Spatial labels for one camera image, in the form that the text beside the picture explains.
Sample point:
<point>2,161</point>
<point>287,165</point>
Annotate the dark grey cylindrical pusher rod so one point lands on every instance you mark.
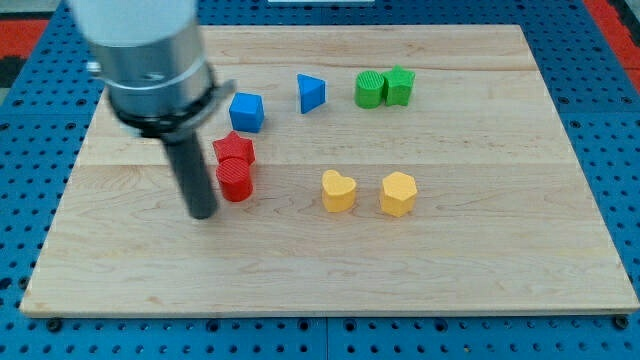
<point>187,162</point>

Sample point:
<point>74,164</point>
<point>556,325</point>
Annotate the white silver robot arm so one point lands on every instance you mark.
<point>160,85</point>

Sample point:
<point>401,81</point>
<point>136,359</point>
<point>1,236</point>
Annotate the red star block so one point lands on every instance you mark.
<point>234,146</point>

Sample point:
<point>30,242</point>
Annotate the green star block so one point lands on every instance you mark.
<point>399,84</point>

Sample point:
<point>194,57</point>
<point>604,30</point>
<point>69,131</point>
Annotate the red cylinder block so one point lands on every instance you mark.
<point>234,177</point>

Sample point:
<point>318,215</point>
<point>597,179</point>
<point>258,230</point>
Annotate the blue cube block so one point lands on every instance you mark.
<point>246,112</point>

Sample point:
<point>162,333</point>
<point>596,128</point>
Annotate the blue triangle block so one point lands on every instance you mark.
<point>312,92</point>

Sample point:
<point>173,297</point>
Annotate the yellow heart block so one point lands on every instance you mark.
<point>338,191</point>

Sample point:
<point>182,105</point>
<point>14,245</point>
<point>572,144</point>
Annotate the light wooden board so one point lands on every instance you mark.
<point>504,222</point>

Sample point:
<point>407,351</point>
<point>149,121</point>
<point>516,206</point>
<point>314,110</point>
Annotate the green cylinder block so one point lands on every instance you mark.
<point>369,86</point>

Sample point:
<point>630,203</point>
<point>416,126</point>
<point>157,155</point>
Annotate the yellow hexagon block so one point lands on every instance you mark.
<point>398,194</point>

